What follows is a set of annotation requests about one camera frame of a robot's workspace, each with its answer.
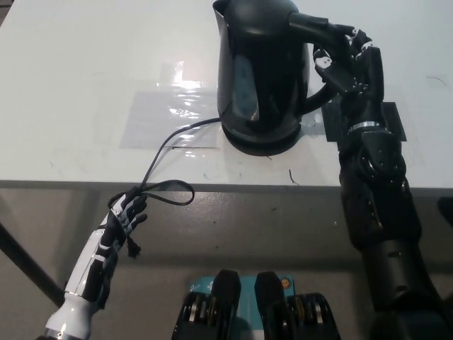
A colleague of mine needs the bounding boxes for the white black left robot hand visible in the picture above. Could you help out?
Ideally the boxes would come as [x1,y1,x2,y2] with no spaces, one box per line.
[63,189,149,310]

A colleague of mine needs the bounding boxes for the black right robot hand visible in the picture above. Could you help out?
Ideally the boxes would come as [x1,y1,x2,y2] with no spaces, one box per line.
[311,23,386,129]

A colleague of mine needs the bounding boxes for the black electric kettle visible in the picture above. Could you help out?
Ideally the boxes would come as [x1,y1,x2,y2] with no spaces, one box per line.
[212,0,357,142]

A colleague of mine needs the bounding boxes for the black round kettle base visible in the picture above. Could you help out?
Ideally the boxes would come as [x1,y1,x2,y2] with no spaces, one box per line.
[222,120,303,158]

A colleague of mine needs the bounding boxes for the black robot legs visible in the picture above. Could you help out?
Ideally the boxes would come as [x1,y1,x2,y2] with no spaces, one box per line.
[171,268,343,340]

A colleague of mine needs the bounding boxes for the black tape patch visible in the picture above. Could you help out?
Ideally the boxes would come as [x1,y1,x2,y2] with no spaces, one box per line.
[321,101,408,144]

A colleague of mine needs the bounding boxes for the transparent tape patch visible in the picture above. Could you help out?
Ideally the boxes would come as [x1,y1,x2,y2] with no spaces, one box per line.
[120,62,224,150]

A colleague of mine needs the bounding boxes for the black power cable with plug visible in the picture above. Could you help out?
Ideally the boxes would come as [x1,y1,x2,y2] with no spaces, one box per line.
[108,118,223,259]

